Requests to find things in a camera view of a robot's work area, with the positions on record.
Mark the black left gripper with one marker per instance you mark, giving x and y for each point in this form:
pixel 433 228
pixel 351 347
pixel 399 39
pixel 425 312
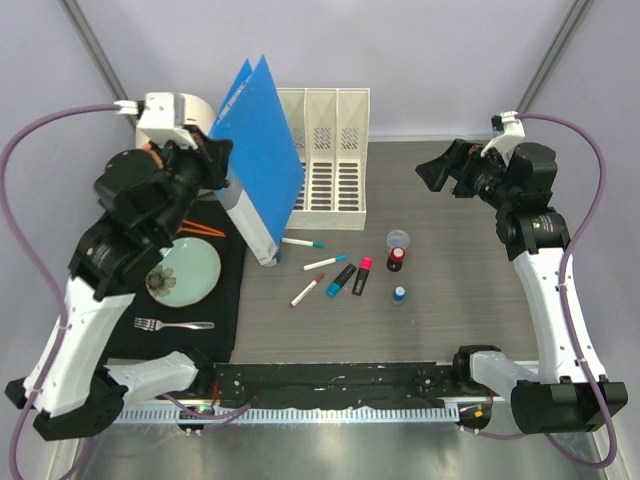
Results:
pixel 218 151

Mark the white marker red cap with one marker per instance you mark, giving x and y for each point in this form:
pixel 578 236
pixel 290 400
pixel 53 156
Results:
pixel 296 300

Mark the black cloth mat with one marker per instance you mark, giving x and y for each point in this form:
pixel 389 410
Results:
pixel 220 306

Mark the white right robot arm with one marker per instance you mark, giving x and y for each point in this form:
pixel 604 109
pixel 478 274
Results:
pixel 570 391

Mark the small blue cap bottle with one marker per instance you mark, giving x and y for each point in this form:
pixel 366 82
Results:
pixel 398 294

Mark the cream perforated file organizer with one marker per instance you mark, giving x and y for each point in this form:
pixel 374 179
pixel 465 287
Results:
pixel 330 129

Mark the white slotted cable duct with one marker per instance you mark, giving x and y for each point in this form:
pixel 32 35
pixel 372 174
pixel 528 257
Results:
pixel 166 414

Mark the black mounting rail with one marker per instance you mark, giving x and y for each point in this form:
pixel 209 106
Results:
pixel 332 386

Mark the white marker green cap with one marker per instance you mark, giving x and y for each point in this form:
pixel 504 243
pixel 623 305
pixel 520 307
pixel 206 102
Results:
pixel 300 242

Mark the red black stamp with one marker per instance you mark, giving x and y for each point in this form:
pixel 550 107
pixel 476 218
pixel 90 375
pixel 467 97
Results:
pixel 395 259

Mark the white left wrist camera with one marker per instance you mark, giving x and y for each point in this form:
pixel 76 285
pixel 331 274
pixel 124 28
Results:
pixel 161 116

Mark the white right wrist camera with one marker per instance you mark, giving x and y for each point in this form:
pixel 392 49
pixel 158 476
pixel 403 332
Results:
pixel 508 132

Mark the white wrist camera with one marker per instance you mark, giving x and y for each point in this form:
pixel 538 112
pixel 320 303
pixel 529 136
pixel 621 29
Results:
pixel 508 132
pixel 161 116

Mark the metal spoon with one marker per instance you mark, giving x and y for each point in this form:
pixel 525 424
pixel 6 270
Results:
pixel 153 325

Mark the pink black highlighter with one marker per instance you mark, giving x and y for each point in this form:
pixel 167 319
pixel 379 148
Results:
pixel 362 276

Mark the blue black highlighter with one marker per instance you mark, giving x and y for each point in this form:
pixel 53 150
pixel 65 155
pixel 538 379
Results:
pixel 339 282

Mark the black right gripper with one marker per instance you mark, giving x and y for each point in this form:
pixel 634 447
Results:
pixel 436 172

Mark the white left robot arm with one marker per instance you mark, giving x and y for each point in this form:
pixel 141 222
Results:
pixel 145 196

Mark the white marker blue cap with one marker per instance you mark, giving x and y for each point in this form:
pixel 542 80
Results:
pixel 323 263

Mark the clear jar with lid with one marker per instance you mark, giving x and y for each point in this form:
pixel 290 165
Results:
pixel 397 238

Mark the blue plastic folder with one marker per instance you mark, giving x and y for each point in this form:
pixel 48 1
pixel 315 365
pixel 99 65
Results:
pixel 265 173

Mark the pale green plate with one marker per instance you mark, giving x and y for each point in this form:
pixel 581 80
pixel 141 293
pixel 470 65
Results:
pixel 188 272

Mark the cream round drawer cabinet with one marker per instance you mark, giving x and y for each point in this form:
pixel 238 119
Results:
pixel 198 113

